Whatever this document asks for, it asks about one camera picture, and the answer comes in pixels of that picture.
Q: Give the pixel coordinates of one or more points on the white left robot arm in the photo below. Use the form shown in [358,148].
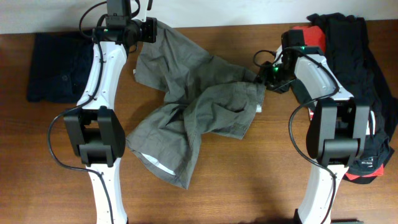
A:
[96,135]

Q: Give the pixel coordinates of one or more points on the dark navy folded garment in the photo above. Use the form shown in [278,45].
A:
[60,67]

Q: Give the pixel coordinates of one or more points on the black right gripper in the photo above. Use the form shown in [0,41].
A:
[263,73]

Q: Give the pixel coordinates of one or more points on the red garment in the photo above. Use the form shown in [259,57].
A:
[314,37]

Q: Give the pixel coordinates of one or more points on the black garment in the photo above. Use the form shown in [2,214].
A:
[346,47]

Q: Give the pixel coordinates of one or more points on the grey cargo shorts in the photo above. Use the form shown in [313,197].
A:
[203,94]

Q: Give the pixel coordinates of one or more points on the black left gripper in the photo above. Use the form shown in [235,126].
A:
[149,24]

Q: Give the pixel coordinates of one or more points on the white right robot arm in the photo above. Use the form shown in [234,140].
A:
[337,132]

